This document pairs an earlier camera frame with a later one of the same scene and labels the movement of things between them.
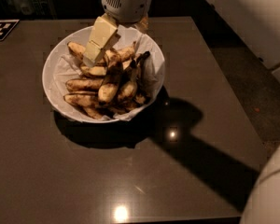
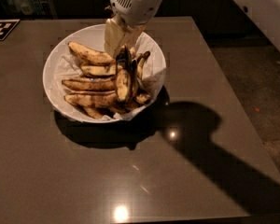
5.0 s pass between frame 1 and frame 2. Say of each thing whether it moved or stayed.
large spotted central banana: moved
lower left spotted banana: stayed
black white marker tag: stayed
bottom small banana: stayed
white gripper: moved
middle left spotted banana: stayed
